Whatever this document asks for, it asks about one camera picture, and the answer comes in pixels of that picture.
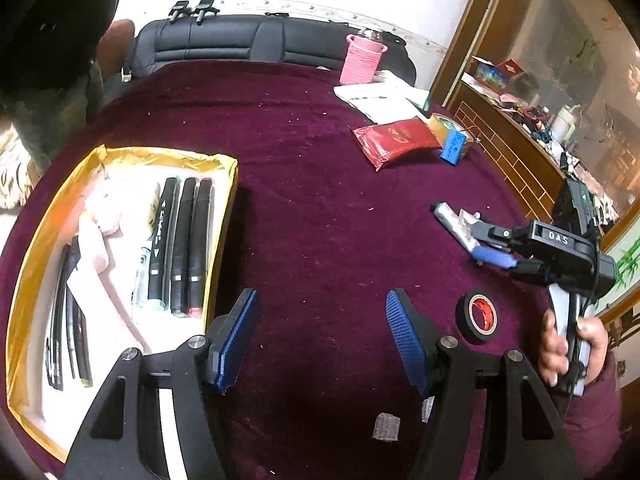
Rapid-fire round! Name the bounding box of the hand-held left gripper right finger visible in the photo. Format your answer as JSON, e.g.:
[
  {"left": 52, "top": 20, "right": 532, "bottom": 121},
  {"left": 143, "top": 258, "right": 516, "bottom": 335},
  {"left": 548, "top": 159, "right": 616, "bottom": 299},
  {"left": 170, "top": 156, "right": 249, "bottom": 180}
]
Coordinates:
[{"left": 385, "top": 287, "right": 586, "bottom": 480}]

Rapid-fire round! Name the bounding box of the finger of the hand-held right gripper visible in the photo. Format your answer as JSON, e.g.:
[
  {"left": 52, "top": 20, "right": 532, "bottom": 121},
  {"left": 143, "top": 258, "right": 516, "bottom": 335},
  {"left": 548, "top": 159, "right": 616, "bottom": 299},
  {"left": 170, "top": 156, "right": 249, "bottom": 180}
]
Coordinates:
[
  {"left": 471, "top": 221, "right": 532, "bottom": 251},
  {"left": 470, "top": 246, "right": 551, "bottom": 281}
]

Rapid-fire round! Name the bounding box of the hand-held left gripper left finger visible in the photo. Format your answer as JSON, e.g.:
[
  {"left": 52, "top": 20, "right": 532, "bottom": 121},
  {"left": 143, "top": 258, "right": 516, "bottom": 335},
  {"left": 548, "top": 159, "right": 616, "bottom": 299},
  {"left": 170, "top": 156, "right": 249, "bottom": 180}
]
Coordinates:
[{"left": 62, "top": 287, "right": 261, "bottom": 480}]

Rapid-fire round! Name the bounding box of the silver grey tube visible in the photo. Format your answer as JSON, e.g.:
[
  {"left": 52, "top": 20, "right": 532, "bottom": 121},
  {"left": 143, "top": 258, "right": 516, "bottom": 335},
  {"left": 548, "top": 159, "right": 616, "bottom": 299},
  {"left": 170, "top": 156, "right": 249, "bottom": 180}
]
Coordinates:
[{"left": 431, "top": 201, "right": 483, "bottom": 258}]

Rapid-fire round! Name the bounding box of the black marker red end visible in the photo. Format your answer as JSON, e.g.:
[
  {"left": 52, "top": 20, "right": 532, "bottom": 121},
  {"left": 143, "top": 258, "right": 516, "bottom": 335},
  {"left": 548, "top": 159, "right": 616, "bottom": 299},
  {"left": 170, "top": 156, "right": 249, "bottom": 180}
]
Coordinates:
[{"left": 189, "top": 178, "right": 216, "bottom": 320}]

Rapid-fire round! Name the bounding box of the small clear bottle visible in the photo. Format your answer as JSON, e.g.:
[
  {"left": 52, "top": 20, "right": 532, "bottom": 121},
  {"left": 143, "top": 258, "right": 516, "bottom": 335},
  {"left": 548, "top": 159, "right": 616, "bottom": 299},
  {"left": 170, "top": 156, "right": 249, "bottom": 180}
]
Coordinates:
[{"left": 131, "top": 246, "right": 153, "bottom": 308}]

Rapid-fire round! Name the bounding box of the black marker grey end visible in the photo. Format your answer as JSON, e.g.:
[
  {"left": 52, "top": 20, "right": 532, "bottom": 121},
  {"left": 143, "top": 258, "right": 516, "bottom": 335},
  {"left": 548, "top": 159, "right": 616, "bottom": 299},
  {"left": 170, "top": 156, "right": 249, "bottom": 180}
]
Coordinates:
[{"left": 170, "top": 176, "right": 198, "bottom": 317}]

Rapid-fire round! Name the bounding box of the black marker white print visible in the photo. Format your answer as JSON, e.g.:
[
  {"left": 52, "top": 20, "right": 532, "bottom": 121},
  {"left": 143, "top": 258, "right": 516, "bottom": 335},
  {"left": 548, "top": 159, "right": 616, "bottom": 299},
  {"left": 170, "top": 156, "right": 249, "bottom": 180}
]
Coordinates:
[{"left": 147, "top": 176, "right": 180, "bottom": 311}]

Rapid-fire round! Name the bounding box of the thin black pen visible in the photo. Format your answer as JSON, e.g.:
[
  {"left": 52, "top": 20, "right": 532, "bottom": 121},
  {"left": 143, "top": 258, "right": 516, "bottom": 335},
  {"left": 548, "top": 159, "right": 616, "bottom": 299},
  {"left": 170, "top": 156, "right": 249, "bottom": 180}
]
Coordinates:
[{"left": 45, "top": 240, "right": 81, "bottom": 392}]

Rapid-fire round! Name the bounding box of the gold cardboard box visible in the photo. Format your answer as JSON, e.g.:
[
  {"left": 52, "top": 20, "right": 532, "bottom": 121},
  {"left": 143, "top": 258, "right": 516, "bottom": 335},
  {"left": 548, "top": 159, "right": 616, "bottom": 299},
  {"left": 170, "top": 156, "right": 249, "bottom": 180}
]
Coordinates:
[{"left": 5, "top": 144, "right": 240, "bottom": 466}]

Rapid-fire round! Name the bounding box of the person's right forearm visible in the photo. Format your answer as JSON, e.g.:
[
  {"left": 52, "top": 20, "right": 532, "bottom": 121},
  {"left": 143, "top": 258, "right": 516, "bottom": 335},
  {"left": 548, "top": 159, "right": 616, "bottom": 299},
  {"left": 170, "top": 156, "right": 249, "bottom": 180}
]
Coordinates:
[{"left": 560, "top": 355, "right": 631, "bottom": 461}]

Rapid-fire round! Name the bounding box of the person's right hand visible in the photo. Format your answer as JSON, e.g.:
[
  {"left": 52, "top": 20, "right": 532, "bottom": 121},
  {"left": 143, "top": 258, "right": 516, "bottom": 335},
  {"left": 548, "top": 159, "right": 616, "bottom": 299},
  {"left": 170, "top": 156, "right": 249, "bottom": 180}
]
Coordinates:
[{"left": 537, "top": 307, "right": 608, "bottom": 388}]

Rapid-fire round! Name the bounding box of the black electrical tape roll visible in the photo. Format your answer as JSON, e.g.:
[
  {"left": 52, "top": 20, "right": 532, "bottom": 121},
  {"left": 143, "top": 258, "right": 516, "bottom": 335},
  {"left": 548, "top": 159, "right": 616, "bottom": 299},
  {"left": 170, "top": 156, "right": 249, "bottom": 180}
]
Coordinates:
[{"left": 455, "top": 291, "right": 501, "bottom": 343}]

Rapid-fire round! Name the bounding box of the green bamboo picture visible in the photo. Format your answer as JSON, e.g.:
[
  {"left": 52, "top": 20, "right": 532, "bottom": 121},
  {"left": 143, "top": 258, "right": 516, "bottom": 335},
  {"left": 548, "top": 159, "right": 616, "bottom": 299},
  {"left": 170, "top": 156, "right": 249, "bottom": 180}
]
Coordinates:
[{"left": 597, "top": 240, "right": 640, "bottom": 311}]

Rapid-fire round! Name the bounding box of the brick-pattern wooden counter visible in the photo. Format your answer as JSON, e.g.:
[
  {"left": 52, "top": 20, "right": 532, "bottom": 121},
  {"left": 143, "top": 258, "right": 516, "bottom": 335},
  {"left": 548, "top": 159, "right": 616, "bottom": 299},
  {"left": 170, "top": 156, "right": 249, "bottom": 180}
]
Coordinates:
[{"left": 430, "top": 0, "right": 640, "bottom": 261}]

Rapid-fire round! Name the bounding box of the small blue box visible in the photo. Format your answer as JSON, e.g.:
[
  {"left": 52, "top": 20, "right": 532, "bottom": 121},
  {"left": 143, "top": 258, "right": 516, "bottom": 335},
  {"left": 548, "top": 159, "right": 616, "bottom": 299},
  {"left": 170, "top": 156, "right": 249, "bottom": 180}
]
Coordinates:
[{"left": 439, "top": 129, "right": 471, "bottom": 165}]

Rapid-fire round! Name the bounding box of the yellow tape roll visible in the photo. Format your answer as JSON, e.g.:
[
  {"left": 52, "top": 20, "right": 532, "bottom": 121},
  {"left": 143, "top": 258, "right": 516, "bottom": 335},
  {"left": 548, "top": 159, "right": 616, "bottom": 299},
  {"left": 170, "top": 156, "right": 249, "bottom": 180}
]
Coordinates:
[{"left": 427, "top": 112, "right": 473, "bottom": 158}]

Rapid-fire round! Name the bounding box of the white jug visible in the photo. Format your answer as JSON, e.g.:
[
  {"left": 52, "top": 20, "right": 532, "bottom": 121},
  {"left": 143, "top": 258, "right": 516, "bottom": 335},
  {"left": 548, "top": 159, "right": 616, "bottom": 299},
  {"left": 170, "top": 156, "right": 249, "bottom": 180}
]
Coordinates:
[{"left": 550, "top": 104, "right": 583, "bottom": 143}]

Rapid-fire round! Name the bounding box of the red foil packet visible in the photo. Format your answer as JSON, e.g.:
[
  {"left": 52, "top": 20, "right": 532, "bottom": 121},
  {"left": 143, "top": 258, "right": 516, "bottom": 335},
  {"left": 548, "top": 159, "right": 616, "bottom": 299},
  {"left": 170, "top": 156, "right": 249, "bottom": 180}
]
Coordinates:
[{"left": 352, "top": 116, "right": 443, "bottom": 172}]

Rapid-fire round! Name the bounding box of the maroon tablecloth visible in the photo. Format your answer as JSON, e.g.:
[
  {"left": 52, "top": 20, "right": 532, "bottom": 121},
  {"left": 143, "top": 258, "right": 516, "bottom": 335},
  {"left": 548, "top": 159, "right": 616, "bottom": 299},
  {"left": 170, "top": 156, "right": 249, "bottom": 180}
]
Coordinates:
[{"left": 0, "top": 60, "right": 621, "bottom": 480}]

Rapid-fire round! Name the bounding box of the green-edged white book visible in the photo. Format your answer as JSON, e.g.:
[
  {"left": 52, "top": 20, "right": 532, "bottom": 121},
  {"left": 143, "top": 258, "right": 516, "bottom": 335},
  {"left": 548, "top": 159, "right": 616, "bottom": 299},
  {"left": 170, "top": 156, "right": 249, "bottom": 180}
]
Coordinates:
[{"left": 380, "top": 71, "right": 432, "bottom": 111}]

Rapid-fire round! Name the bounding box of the blue printed box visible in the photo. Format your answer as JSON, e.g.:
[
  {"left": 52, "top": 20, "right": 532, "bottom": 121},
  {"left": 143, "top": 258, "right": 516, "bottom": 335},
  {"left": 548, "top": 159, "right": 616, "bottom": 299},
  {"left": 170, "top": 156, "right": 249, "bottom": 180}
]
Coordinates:
[{"left": 472, "top": 57, "right": 506, "bottom": 88}]

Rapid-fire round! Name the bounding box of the red gift box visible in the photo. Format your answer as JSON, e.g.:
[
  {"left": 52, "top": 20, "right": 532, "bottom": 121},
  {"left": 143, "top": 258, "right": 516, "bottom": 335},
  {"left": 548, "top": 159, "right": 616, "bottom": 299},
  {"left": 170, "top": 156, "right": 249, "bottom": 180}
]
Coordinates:
[{"left": 495, "top": 58, "right": 526, "bottom": 86}]

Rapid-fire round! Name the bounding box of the white booklet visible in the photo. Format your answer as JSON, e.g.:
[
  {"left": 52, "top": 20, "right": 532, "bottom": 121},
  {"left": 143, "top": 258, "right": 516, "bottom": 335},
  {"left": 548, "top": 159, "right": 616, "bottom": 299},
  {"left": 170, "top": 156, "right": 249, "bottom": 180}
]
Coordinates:
[{"left": 333, "top": 80, "right": 426, "bottom": 123}]

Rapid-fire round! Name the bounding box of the pink cloth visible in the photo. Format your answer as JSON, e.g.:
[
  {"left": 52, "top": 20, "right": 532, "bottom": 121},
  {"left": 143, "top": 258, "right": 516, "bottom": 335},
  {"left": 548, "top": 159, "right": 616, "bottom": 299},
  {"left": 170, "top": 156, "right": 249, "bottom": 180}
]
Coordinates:
[{"left": 82, "top": 172, "right": 151, "bottom": 238}]

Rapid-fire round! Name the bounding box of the pink woven basket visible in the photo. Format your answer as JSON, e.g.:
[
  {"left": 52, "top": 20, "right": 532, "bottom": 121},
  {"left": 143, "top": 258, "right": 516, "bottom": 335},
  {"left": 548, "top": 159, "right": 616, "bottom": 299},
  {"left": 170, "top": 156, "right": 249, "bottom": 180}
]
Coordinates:
[{"left": 339, "top": 30, "right": 389, "bottom": 86}]

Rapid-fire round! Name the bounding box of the black leather sofa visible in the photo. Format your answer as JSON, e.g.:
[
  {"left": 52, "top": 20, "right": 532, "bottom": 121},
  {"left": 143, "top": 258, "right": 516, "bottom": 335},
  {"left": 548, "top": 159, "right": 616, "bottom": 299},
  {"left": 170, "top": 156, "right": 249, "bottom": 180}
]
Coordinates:
[{"left": 120, "top": 16, "right": 418, "bottom": 86}]

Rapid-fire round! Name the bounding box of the black clamp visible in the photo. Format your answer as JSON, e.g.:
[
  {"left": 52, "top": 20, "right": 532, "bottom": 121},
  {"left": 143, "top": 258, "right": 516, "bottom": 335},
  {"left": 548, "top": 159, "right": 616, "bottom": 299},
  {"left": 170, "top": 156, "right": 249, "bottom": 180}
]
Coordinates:
[
  {"left": 167, "top": 0, "right": 193, "bottom": 26},
  {"left": 192, "top": 0, "right": 220, "bottom": 26}
]

